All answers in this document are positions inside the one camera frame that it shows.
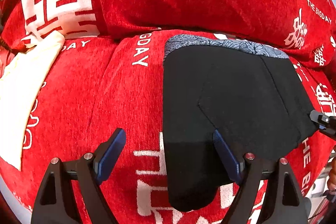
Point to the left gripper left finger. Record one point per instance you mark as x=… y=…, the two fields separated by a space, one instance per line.
x=55 y=201

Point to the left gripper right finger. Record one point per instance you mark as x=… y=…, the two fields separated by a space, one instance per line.
x=283 y=201

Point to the black pants with patterned trim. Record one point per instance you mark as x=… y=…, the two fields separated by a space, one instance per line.
x=249 y=92

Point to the red bed cover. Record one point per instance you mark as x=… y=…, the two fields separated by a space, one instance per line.
x=95 y=86

